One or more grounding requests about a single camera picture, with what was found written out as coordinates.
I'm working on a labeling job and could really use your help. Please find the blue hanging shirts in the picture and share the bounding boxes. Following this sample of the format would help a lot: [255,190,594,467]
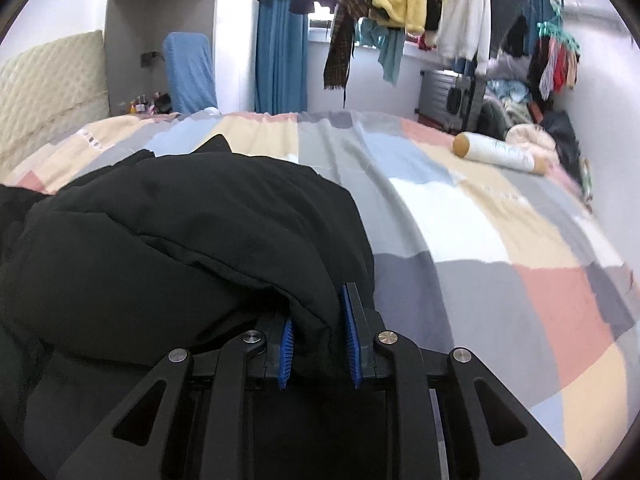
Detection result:
[525,0,563,36]

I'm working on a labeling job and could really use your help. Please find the pile of mixed clothes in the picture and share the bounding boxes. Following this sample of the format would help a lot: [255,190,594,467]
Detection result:
[480,77,596,211]

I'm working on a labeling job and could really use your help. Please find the group of cosmetic bottles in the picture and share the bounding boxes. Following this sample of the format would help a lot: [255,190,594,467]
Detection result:
[120,92,173,116]

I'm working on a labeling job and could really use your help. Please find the grey suitcase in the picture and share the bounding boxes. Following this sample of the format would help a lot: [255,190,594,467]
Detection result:
[417,69,486,133]

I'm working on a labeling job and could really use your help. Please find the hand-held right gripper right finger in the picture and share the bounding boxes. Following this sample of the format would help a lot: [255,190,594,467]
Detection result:
[340,282,583,480]

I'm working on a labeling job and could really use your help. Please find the blue curtain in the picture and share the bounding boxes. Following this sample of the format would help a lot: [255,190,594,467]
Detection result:
[255,0,310,116]

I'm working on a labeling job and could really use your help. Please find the white hoodie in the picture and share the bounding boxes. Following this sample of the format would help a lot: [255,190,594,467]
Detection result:
[435,0,493,76]

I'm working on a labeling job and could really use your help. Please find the teal hanging garment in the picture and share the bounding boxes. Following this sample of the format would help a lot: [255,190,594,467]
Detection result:
[357,17,406,86]

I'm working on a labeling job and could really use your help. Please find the cream quilted headboard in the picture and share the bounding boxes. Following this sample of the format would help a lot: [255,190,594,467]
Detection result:
[0,30,110,171]

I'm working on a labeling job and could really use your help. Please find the black padded jacket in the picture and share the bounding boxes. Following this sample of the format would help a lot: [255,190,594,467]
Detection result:
[0,134,376,480]

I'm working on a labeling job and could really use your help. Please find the patchwork quilt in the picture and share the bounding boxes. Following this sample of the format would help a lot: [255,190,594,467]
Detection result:
[0,110,640,461]

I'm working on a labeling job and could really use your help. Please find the teal laundry clip hanger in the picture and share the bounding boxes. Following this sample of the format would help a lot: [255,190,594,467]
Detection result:
[530,2,583,98]

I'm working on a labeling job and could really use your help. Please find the brown plaid scarf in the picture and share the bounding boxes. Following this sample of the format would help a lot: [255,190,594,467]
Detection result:
[324,0,386,93]

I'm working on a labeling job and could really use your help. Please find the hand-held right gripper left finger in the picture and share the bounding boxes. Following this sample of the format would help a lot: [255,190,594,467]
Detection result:
[56,316,296,480]

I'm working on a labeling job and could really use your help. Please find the white tube with tan ends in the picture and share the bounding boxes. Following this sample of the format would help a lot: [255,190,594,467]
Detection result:
[452,131,548,177]

